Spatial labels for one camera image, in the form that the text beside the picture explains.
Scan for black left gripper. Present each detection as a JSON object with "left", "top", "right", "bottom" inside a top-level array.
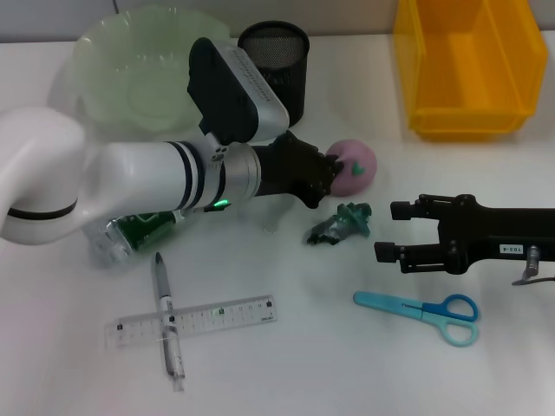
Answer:
[{"left": 253, "top": 129, "right": 348, "bottom": 210}]

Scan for right gripper cable with plug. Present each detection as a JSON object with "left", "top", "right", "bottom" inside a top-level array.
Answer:
[{"left": 511, "top": 244, "right": 555, "bottom": 287}]

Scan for grey clear ballpoint pen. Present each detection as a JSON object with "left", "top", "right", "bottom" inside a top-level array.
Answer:
[{"left": 151, "top": 251, "right": 186, "bottom": 393}]

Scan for blue scissors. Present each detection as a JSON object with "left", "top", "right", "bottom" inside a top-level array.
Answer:
[{"left": 353, "top": 290, "right": 480, "bottom": 348}]

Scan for black mesh pen holder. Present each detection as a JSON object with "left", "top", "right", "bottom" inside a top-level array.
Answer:
[{"left": 237, "top": 21, "right": 311, "bottom": 129}]

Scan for yellow plastic storage bin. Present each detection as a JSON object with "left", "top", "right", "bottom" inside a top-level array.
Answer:
[{"left": 393, "top": 0, "right": 550, "bottom": 142}]

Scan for green plastic wrapper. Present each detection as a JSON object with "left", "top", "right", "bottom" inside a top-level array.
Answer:
[{"left": 306, "top": 202, "right": 373, "bottom": 247}]

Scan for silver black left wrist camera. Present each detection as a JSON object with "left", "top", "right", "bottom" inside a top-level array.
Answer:
[{"left": 186, "top": 37, "right": 291, "bottom": 146}]

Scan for clear water bottle green label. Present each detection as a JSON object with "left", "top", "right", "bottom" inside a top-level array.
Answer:
[{"left": 84, "top": 190, "right": 283, "bottom": 270}]

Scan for pink toy peach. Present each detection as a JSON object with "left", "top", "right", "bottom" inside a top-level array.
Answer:
[{"left": 324, "top": 138, "right": 378, "bottom": 198}]

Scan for clear plastic ruler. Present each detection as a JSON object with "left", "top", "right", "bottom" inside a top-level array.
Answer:
[{"left": 105, "top": 295, "right": 278, "bottom": 350}]

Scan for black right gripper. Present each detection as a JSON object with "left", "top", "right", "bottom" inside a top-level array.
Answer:
[{"left": 374, "top": 194, "right": 555, "bottom": 276}]

